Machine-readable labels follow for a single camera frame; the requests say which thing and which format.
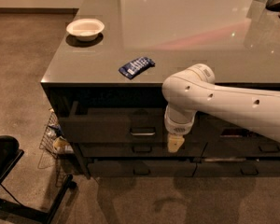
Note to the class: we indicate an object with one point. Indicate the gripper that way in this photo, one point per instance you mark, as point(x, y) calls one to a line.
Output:
point(178, 127)

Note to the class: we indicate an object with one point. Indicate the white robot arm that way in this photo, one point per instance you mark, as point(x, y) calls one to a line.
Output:
point(194, 89)

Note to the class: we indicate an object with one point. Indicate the blue snack packet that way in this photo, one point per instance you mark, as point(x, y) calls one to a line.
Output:
point(135, 67)

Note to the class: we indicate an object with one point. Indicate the grey counter cabinet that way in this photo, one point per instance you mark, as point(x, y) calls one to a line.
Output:
point(238, 39)

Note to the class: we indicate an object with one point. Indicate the white bowl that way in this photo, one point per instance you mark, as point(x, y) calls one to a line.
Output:
point(85, 29)

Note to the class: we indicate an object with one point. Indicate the wire basket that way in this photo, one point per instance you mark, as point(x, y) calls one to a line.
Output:
point(51, 156)

